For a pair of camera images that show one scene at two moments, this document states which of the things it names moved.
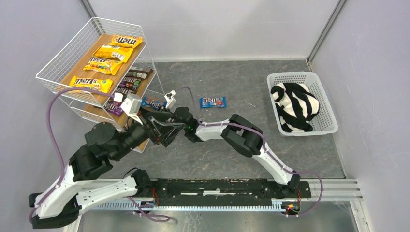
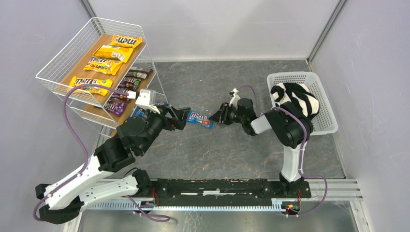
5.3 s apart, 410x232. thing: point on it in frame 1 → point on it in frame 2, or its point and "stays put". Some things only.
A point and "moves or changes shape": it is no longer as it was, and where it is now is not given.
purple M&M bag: (131, 82) stays put
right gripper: (176, 118) → (226, 113)
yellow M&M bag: (102, 65) stays put
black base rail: (233, 195) stays put
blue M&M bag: (213, 102) moves or changes shape
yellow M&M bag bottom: (119, 53) stays put
